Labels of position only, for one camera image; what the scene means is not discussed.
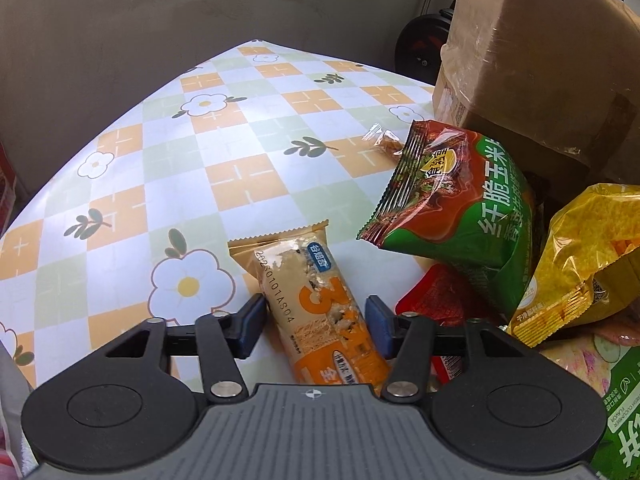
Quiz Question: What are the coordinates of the gold orange oat bar packet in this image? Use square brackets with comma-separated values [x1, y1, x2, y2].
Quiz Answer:
[228, 220, 390, 392]

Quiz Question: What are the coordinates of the small clear nut packet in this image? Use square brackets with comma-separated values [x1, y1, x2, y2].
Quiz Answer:
[362, 124, 404, 160]

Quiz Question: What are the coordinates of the green cucumber chip bag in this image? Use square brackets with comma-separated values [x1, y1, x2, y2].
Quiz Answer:
[539, 332, 639, 479]

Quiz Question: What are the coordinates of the red green corn chip bag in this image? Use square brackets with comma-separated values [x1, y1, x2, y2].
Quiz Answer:
[358, 120, 534, 318]

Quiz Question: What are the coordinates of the brown cardboard box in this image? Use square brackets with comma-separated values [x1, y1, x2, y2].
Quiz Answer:
[433, 0, 639, 184]

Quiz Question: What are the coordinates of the floral checkered bed sheet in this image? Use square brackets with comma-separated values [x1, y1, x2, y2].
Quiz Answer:
[1, 40, 433, 385]

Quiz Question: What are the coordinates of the yellow crinkled snack bag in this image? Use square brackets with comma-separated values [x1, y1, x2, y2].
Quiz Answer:
[508, 183, 639, 347]

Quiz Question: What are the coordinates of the red sauce packet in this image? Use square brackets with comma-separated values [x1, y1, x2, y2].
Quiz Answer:
[394, 262, 494, 386]

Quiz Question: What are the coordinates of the black exercise bike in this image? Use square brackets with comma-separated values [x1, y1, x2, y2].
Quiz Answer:
[394, 0, 457, 84]

